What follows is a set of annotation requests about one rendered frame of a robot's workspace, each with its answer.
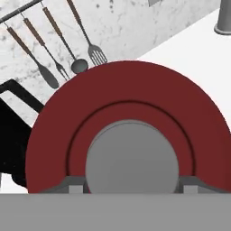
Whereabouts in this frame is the black appliance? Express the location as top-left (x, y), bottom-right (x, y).
top-left (0, 79), bottom-right (46, 189)

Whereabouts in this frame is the wooden-handled hanging meat fork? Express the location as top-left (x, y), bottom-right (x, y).
top-left (21, 15), bottom-right (71, 82)

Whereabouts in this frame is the wooden-handled hanging ladle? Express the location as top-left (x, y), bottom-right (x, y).
top-left (41, 5), bottom-right (89, 75)

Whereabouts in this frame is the grey cylindrical container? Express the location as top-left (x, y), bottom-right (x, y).
top-left (213, 0), bottom-right (231, 36)

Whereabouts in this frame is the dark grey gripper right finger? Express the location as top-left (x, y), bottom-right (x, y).
top-left (173, 175), bottom-right (231, 195)

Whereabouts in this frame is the wooden-handled hanging spoon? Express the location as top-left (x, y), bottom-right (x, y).
top-left (5, 24), bottom-right (60, 90)

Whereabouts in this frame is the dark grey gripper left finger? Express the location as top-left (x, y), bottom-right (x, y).
top-left (40, 175), bottom-right (91, 195)

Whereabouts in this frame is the black hanging rail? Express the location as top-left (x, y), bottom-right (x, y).
top-left (0, 0), bottom-right (43, 25)

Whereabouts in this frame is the red blender lid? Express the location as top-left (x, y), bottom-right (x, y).
top-left (24, 60), bottom-right (231, 195)

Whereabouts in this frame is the wooden-handled hanging slotted spatula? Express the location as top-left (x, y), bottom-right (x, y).
top-left (66, 0), bottom-right (108, 68)

